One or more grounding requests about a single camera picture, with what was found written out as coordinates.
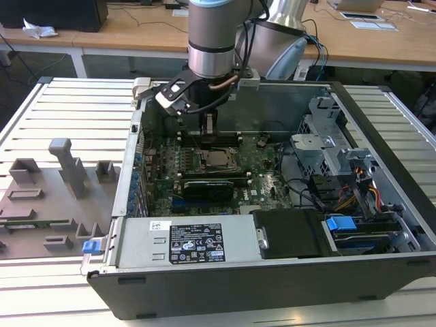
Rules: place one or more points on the green RAM stick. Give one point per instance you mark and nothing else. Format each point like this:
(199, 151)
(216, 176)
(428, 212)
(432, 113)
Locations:
(34, 225)

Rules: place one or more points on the black PC case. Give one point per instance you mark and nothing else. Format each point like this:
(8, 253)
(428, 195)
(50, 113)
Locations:
(238, 289)

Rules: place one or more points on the silver laptop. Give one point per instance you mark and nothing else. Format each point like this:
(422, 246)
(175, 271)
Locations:
(354, 4)

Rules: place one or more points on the black graphics card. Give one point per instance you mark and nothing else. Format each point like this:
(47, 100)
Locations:
(207, 190)

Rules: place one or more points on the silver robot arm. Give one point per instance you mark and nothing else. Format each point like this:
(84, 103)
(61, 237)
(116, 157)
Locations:
(211, 34)

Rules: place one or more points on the blue case latch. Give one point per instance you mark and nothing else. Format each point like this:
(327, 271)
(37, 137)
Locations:
(90, 247)

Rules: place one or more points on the grey parts rack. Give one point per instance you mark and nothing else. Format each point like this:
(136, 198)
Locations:
(68, 177)

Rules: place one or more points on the round coin cell battery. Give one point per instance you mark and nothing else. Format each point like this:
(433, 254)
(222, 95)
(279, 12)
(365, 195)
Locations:
(261, 142)

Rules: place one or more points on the green motherboard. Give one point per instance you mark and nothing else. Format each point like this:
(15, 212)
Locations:
(265, 170)

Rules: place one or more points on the silver camera bracket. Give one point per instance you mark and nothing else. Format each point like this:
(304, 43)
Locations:
(248, 81)

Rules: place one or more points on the silver power supply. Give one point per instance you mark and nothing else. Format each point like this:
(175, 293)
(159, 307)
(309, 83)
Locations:
(136, 231)

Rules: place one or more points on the black power adapter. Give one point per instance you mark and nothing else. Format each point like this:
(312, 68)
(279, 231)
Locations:
(172, 5)

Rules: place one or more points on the crumpled white paper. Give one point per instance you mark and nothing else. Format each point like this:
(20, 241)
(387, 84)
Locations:
(39, 30)

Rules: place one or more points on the dark office chair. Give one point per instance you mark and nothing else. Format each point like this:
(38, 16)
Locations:
(427, 109)

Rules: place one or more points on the CPU socket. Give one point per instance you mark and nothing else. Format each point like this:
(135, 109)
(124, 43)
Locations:
(200, 167)

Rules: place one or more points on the white box under desk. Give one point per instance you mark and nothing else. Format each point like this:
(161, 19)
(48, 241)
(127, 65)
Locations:
(301, 73)

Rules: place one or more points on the black plastic shroud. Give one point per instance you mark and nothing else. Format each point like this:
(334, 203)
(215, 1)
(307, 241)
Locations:
(289, 231)

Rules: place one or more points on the metal drive cage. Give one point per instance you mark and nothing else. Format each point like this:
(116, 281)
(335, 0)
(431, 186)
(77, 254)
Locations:
(316, 146)

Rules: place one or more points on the wooden desk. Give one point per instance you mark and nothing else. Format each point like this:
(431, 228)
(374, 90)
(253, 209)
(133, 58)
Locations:
(34, 44)
(153, 37)

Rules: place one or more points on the hard disk in blue carrier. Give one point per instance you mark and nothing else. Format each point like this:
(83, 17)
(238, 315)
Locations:
(340, 225)

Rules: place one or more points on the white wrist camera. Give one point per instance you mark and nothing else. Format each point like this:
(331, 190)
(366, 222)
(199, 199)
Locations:
(167, 98)

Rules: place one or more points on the blue expansion slot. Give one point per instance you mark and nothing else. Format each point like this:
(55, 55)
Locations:
(179, 204)

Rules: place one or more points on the black computer box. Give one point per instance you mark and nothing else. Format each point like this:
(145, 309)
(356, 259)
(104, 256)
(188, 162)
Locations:
(51, 13)

